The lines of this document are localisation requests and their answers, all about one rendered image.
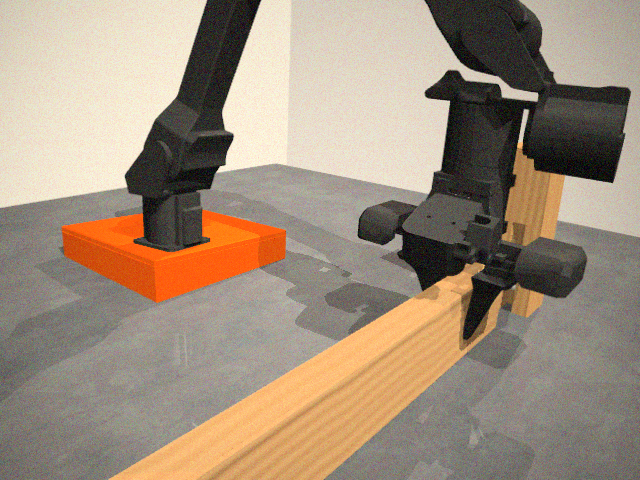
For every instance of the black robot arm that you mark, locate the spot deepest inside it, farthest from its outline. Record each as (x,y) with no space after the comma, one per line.
(571,130)

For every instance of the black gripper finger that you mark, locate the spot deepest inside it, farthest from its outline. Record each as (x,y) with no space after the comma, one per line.
(486,289)
(427,277)

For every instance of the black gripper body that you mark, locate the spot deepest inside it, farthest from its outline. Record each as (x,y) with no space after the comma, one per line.
(545,265)

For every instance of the wooden post with slot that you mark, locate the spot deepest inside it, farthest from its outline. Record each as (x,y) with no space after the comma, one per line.
(531,213)

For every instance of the wooden side rail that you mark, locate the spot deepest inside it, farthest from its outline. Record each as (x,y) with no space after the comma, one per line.
(305,424)

